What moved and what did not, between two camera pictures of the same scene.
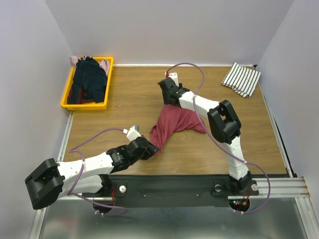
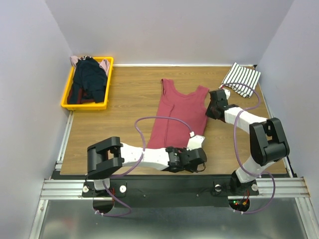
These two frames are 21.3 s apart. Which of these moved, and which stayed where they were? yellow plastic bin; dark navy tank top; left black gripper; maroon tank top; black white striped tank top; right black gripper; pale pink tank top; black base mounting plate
Moved: right black gripper; maroon tank top; left black gripper
Stayed: dark navy tank top; pale pink tank top; black base mounting plate; yellow plastic bin; black white striped tank top
